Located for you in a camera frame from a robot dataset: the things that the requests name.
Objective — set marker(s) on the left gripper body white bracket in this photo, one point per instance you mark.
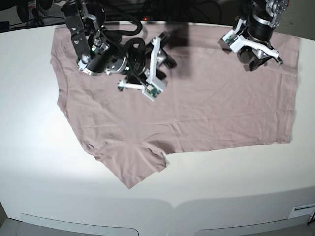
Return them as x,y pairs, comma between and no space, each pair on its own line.
256,32

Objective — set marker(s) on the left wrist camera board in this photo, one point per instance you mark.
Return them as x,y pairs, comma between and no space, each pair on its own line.
229,38

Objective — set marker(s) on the mauve T-shirt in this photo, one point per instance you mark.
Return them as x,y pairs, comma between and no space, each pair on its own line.
210,102

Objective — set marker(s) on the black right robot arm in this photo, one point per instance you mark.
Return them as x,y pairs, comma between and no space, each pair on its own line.
100,50

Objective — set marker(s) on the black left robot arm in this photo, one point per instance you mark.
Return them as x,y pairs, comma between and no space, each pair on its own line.
262,8

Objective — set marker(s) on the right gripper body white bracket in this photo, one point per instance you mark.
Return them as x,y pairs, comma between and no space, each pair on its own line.
142,63

